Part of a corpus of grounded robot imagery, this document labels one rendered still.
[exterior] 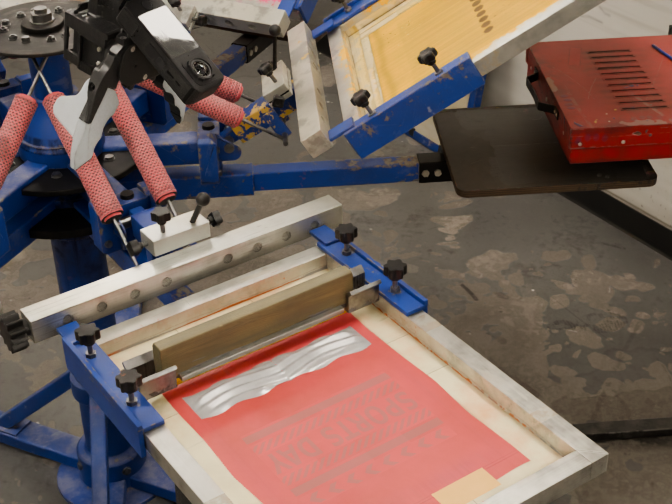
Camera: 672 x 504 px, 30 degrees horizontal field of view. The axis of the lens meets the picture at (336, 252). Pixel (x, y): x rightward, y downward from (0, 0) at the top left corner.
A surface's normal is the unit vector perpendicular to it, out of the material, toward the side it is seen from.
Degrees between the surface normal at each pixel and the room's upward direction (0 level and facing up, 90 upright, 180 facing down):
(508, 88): 90
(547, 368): 0
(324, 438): 0
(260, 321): 90
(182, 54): 39
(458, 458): 0
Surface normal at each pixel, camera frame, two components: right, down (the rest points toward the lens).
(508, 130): -0.02, -0.83
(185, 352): 0.57, 0.44
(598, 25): -0.82, 0.33
